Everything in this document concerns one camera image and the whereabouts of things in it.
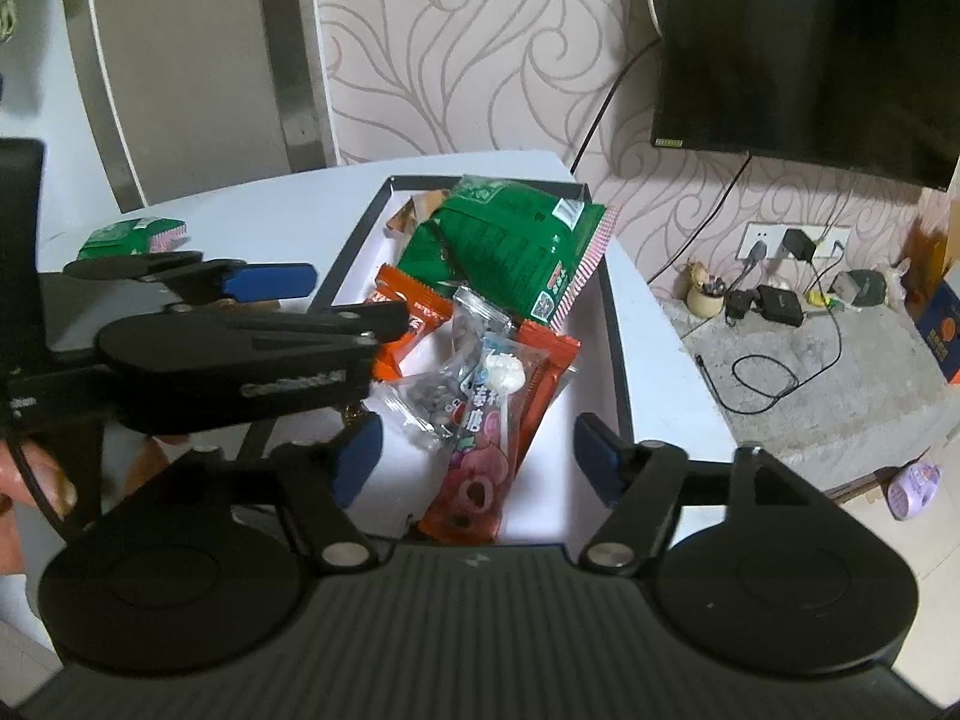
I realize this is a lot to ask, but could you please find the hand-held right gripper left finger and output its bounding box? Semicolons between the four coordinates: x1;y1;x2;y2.
120;414;387;572

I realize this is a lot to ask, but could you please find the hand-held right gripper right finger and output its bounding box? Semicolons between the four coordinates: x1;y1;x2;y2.
574;412;845;572

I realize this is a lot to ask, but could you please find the white wall outlet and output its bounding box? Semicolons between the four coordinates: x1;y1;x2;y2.
739;221;854;262

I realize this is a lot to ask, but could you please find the green snack packet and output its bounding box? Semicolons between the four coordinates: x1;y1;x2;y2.
79;216;188;262
396;175;616;331

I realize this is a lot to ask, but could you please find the black television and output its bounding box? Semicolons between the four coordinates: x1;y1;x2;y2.
649;0;960;188

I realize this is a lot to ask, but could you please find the grey pouch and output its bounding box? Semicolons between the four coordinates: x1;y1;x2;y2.
832;270;891;310

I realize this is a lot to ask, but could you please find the orange and blue carton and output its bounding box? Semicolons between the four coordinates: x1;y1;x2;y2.
904;199;960;389

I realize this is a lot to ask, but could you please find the small cream pot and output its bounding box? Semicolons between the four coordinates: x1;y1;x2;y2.
685;259;730;325

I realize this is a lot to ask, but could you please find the orange snack packet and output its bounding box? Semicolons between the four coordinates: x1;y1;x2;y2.
371;265;455;381
514;319;582;458

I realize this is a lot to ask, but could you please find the clear nut snack packet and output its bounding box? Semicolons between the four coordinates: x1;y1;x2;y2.
371;349;485;455

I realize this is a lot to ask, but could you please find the grey box with white inside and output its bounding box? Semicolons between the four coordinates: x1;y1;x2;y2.
307;175;635;545

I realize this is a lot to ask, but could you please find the black looped cable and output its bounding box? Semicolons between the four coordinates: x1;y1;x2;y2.
694;298;842;415

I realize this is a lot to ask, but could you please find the purple plastic container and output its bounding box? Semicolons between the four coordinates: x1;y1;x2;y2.
885;461;946;523

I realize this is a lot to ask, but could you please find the brown snack packet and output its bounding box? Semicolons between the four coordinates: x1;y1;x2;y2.
386;193;451;237

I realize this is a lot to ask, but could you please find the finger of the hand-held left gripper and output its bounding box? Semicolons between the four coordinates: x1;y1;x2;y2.
223;303;410;353
64;250;317;306

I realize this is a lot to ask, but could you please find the black power adapter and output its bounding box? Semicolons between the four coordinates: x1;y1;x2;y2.
754;285;809;328

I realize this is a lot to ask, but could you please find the grey metal-framed panel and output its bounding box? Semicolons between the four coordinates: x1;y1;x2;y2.
58;0;342;212

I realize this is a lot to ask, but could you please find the black plug charger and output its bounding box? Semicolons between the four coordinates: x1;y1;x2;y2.
780;229;820;265

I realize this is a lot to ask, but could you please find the black television cable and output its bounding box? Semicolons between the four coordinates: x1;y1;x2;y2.
566;34;665;173

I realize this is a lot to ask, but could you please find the person's left hand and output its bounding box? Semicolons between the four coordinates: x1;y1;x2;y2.
0;435;190;580

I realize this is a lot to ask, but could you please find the pink lollipop packet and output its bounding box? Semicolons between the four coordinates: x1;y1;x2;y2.
420;286;542;545

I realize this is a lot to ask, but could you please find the thin black wall cable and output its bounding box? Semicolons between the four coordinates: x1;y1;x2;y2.
646;152;753;286

